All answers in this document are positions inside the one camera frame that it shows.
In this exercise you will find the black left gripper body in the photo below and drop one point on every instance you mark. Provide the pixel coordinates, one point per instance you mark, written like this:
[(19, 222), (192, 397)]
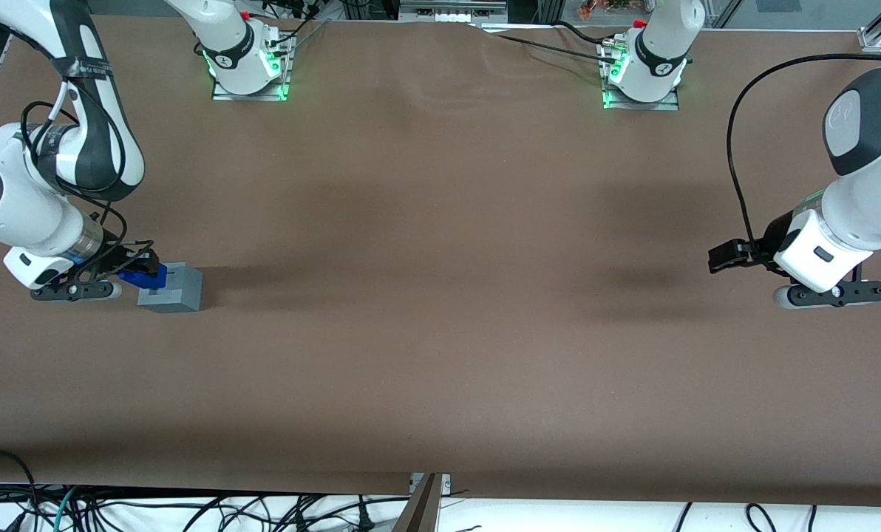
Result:
[(777, 233)]

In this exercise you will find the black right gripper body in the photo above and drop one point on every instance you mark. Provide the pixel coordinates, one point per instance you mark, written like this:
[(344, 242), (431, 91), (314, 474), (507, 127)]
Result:
[(117, 258)]

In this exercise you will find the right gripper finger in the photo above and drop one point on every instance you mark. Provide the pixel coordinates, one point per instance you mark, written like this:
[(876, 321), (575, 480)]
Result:
[(124, 271), (143, 258)]

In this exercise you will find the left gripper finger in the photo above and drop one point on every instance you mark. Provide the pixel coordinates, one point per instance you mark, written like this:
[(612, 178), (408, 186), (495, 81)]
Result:
[(732, 251), (723, 265)]

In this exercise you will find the blue plastic part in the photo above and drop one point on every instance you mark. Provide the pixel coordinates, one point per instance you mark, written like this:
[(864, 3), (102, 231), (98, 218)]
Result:
[(146, 280)]

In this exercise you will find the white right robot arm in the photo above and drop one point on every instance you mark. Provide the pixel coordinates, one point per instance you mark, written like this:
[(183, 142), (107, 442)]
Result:
[(19, 207)]

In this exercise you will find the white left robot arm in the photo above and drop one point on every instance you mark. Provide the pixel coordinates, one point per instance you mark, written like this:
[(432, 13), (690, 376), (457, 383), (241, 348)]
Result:
[(862, 199)]

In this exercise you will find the gray cube base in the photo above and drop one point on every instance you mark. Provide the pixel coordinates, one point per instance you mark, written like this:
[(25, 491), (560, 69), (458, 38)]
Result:
[(183, 292)]

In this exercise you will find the brown table cover mat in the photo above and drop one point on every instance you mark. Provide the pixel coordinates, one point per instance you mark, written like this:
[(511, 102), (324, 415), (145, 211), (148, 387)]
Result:
[(440, 347)]

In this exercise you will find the dark metal beam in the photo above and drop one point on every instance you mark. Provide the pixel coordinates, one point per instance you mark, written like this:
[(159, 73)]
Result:
[(422, 513)]

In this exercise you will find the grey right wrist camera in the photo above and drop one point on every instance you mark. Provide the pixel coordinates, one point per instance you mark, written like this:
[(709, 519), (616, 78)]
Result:
[(78, 290)]

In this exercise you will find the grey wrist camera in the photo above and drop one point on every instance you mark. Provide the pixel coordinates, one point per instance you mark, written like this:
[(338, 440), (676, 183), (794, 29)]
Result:
[(825, 294), (78, 290)]

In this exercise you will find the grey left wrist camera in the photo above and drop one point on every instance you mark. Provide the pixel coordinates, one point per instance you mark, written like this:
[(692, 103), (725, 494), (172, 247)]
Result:
[(825, 294)]

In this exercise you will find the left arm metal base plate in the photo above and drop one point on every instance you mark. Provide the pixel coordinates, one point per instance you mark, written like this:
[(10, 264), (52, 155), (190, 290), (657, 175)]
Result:
[(666, 106)]

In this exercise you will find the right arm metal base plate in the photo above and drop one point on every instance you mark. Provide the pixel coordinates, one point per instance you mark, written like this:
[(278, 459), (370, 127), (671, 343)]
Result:
[(263, 96)]

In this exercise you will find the metal corner bracket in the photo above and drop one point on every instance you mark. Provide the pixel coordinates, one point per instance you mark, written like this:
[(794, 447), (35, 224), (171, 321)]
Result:
[(873, 41)]

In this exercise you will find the small metal table bracket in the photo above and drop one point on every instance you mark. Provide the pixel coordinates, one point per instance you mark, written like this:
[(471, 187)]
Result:
[(446, 484)]

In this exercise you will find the aluminium frame rail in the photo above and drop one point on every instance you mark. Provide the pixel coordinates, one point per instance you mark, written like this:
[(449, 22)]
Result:
[(451, 11)]

